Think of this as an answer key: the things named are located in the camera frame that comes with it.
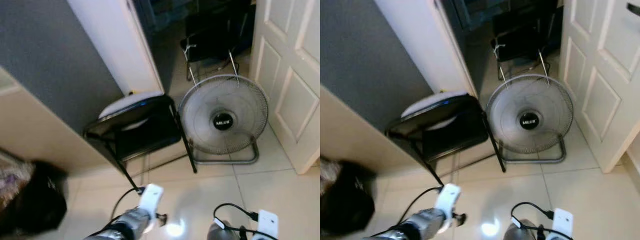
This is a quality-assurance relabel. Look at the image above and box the black folding chair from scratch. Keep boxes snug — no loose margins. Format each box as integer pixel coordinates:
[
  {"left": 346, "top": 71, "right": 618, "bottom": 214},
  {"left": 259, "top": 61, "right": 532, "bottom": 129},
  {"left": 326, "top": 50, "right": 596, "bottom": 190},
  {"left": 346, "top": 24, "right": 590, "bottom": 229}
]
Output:
[
  {"left": 385, "top": 93, "right": 507, "bottom": 187},
  {"left": 83, "top": 94, "right": 198, "bottom": 194}
]

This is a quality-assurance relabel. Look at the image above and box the black rubbish bag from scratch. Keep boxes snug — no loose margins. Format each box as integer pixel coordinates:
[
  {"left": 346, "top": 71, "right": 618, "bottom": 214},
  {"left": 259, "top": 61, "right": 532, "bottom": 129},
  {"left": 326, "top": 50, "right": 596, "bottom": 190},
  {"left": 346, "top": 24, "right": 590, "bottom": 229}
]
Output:
[
  {"left": 0, "top": 159, "right": 69, "bottom": 237},
  {"left": 320, "top": 159, "right": 377, "bottom": 237}
]

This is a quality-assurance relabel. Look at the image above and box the grey round floor fan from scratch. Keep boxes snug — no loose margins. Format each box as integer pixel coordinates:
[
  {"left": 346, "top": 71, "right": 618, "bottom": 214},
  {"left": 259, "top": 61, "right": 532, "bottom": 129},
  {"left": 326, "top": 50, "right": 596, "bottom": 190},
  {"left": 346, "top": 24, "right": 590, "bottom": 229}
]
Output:
[
  {"left": 178, "top": 74, "right": 270, "bottom": 165},
  {"left": 485, "top": 73, "right": 575, "bottom": 164}
]

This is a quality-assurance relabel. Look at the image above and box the white round cushion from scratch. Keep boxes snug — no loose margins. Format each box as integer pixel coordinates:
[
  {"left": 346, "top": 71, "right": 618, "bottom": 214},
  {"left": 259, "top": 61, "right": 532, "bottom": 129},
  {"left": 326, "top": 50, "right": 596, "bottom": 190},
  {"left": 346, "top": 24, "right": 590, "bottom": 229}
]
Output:
[
  {"left": 401, "top": 90, "right": 468, "bottom": 132},
  {"left": 98, "top": 90, "right": 165, "bottom": 132}
]

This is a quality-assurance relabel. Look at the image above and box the plain white door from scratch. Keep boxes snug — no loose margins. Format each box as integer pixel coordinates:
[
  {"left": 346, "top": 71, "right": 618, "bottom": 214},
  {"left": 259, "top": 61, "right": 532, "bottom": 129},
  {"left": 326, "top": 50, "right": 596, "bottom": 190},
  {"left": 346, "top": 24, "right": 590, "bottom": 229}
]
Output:
[
  {"left": 374, "top": 0, "right": 477, "bottom": 97},
  {"left": 67, "top": 0, "right": 164, "bottom": 97}
]

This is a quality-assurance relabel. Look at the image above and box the white panelled door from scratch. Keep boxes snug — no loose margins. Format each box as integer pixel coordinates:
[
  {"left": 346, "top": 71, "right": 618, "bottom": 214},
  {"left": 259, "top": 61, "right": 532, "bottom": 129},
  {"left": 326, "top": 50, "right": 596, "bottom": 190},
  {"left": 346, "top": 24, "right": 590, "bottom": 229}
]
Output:
[
  {"left": 559, "top": 0, "right": 640, "bottom": 174},
  {"left": 248, "top": 0, "right": 321, "bottom": 175}
]

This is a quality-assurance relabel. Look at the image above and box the dark grey wardrobe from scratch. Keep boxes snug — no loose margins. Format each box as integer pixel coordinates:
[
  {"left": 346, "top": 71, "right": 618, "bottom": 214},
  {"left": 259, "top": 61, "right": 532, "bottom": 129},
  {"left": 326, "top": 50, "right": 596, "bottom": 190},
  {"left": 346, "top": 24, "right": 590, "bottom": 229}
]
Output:
[
  {"left": 320, "top": 0, "right": 436, "bottom": 176},
  {"left": 0, "top": 0, "right": 126, "bottom": 177}
]

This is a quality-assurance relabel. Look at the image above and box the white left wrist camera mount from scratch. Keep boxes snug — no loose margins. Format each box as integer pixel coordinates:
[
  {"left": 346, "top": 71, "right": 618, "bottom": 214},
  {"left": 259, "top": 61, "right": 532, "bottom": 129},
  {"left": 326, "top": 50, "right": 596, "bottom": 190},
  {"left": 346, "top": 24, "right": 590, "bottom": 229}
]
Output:
[
  {"left": 435, "top": 183, "right": 462, "bottom": 223},
  {"left": 138, "top": 183, "right": 165, "bottom": 223}
]

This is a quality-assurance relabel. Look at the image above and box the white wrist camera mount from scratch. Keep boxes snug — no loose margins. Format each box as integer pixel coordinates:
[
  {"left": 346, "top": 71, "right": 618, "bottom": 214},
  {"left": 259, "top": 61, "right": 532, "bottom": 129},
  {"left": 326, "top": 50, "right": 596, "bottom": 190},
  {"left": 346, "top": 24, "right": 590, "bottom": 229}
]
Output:
[
  {"left": 138, "top": 183, "right": 165, "bottom": 223},
  {"left": 435, "top": 183, "right": 462, "bottom": 223},
  {"left": 255, "top": 209, "right": 279, "bottom": 240},
  {"left": 551, "top": 208, "right": 575, "bottom": 240}
]

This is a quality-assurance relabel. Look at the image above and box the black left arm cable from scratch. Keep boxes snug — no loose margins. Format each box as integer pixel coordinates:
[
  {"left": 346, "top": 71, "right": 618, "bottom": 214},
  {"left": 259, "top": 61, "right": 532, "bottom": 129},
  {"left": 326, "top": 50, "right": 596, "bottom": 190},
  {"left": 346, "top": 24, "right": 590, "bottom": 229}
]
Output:
[
  {"left": 406, "top": 185, "right": 445, "bottom": 226},
  {"left": 109, "top": 186, "right": 146, "bottom": 223}
]

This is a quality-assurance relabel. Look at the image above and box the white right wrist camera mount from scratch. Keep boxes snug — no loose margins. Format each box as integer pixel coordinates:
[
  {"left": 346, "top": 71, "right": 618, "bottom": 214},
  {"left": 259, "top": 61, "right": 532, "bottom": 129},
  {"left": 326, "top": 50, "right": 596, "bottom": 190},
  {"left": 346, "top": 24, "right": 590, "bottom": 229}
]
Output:
[
  {"left": 551, "top": 208, "right": 575, "bottom": 240},
  {"left": 255, "top": 209, "right": 279, "bottom": 240}
]

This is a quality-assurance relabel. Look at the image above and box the black chair with metal frame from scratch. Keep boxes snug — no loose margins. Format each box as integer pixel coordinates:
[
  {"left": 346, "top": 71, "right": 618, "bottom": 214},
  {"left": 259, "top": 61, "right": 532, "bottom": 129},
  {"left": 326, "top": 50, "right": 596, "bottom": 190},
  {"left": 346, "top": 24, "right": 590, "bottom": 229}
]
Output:
[
  {"left": 180, "top": 7, "right": 253, "bottom": 83},
  {"left": 491, "top": 7, "right": 563, "bottom": 83}
]

